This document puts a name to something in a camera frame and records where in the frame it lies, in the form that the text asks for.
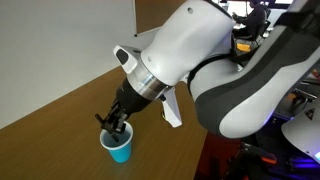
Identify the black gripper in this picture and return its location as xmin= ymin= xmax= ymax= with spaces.
xmin=95 ymin=78 xmax=151 ymax=142

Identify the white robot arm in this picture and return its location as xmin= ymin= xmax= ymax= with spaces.
xmin=100 ymin=0 xmax=319 ymax=138

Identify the blue paper cup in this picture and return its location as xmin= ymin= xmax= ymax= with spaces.
xmin=100 ymin=122 xmax=133 ymax=163

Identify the seated person in background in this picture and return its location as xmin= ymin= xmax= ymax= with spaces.
xmin=232 ymin=0 xmax=268 ymax=38

